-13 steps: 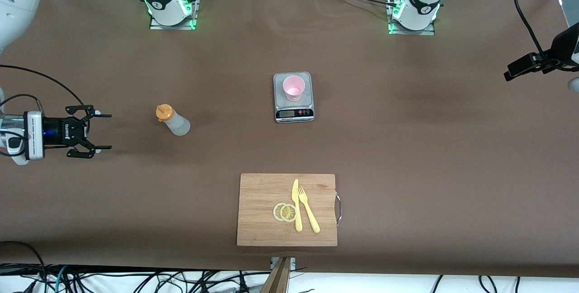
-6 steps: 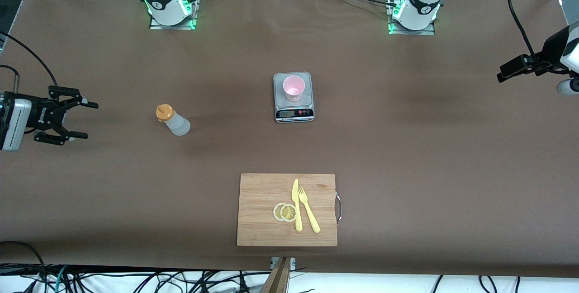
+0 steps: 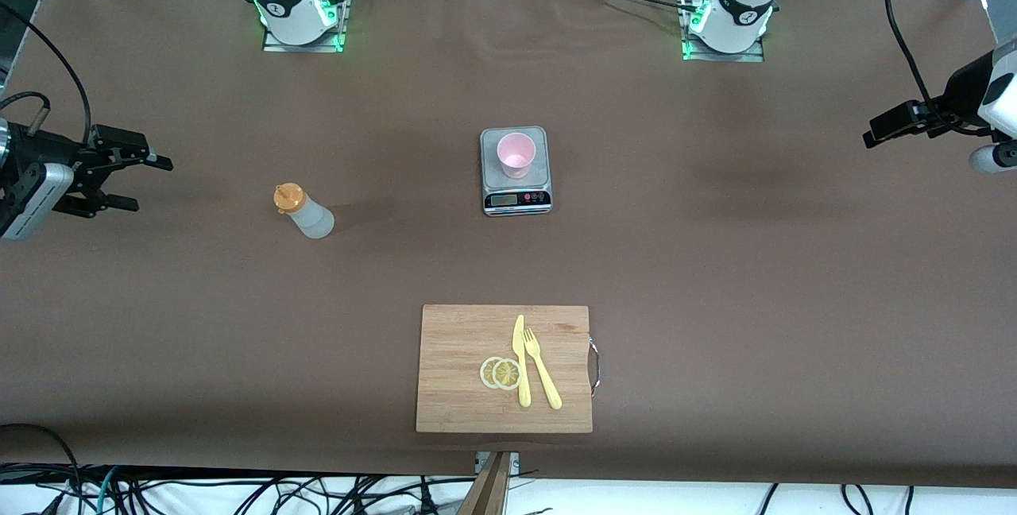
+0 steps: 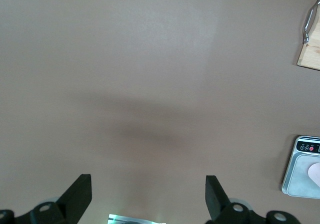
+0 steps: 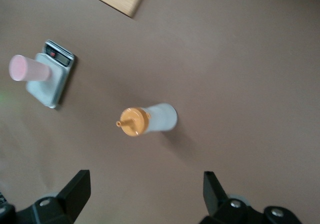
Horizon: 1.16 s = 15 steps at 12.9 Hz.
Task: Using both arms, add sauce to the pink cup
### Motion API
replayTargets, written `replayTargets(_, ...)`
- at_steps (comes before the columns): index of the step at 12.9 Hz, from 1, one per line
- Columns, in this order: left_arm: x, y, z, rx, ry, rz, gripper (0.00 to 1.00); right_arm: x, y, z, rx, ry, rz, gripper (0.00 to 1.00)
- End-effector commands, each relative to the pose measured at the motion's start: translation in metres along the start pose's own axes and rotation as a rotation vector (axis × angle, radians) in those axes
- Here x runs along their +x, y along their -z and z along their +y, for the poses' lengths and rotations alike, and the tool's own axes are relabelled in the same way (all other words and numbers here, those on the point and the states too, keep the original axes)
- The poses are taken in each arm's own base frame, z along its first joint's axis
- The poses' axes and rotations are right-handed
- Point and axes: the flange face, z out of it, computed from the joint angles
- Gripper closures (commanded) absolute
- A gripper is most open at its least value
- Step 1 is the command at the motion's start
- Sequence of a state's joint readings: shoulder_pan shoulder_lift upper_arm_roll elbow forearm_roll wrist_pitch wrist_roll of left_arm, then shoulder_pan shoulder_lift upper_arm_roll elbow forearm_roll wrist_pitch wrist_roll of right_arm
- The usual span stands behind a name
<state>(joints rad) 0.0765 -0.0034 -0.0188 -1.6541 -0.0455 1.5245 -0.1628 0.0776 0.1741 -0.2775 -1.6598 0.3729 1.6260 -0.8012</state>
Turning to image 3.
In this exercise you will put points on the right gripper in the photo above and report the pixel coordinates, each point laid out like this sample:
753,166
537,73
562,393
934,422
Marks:
49,155

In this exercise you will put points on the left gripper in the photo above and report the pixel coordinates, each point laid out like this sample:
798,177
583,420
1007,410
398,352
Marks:
959,96

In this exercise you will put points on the clear sauce bottle orange cap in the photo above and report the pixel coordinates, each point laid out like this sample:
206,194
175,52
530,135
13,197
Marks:
311,217

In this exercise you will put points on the pink plastic cup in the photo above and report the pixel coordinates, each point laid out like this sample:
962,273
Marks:
516,153

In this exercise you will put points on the brown table cover mat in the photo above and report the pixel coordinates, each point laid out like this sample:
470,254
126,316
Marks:
715,261

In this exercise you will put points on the silver digital kitchen scale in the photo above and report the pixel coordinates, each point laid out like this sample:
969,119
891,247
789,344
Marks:
516,199

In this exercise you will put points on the wooden cutting board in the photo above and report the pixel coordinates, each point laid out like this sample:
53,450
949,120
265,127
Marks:
461,388

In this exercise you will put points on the lemon slice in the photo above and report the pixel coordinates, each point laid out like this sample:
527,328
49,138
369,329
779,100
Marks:
507,374
485,372

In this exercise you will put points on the yellow plastic fork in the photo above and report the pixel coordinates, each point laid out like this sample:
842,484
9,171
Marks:
545,380

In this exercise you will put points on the yellow plastic knife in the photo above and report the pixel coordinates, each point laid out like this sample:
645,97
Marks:
522,380

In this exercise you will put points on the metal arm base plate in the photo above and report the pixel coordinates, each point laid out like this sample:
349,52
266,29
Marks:
302,47
723,57

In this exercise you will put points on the wooden post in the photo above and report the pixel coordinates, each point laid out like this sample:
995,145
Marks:
489,491

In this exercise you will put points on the small metal bracket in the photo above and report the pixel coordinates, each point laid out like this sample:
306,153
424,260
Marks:
515,461

